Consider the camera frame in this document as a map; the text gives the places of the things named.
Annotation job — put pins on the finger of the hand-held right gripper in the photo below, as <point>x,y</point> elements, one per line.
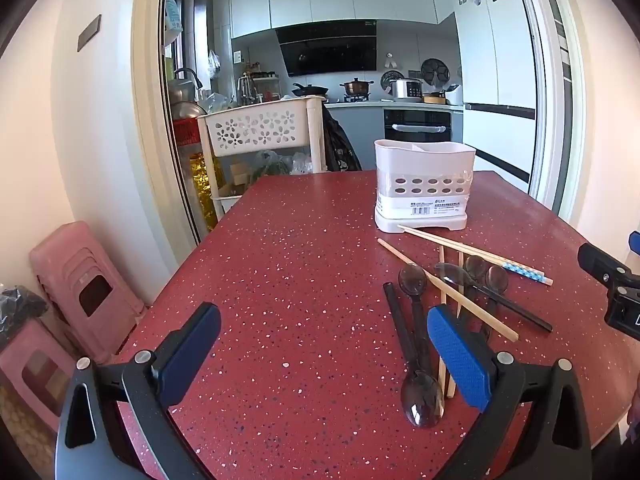
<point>600,261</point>
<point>635,243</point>

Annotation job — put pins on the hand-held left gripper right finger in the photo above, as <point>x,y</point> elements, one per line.
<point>457,355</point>

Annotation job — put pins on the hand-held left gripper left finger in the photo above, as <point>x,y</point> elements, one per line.
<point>192,345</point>

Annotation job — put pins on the pair of dark spoons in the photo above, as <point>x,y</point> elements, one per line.
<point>496,278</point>

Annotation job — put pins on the blue patterned wooden chopstick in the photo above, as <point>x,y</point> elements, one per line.
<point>480,255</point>

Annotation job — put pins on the white plastic utensil holder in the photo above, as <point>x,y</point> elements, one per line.
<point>425,180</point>

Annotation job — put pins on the gold foil package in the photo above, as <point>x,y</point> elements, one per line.
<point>202,187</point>

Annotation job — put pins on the black plastic bag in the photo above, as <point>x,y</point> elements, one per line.
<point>17,307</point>

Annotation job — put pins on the bagged green vegetables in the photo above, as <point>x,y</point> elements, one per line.
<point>271,162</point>

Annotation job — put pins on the red plastic basket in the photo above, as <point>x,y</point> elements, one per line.
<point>187,131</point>

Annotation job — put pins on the white refrigerator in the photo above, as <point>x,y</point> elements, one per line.
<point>495,70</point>

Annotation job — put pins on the white countertop appliance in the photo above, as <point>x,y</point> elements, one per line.
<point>452,94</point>

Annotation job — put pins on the white flower-cutout basket trolley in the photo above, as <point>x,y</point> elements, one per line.
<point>260,127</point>

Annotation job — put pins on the black printed hanging bag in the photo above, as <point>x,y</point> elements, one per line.
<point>340,145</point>

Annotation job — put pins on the large metal stockpot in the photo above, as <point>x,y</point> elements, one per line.
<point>181,91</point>

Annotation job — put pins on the silver rice cooker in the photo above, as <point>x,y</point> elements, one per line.
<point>406,89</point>

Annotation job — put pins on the chrome kitchen faucet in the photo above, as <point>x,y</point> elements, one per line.
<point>189,74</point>

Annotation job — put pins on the white spice rack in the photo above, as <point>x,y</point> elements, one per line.
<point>261,82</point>

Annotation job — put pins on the black wok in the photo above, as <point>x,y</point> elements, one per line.
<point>309,91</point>

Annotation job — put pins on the clear hanging plastic bag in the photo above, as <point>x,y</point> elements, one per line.
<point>214,63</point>

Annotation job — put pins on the steel cooking pot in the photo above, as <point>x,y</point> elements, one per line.
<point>356,86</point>

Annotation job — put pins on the black range hood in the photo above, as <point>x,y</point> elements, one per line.
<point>330,50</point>

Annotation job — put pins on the round divided wall plate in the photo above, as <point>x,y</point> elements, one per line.
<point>434,71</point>

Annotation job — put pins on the round patterned wall plate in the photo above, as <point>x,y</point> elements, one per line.
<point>391,80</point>

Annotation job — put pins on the grey wall switch plate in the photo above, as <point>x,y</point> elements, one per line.
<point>89,33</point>

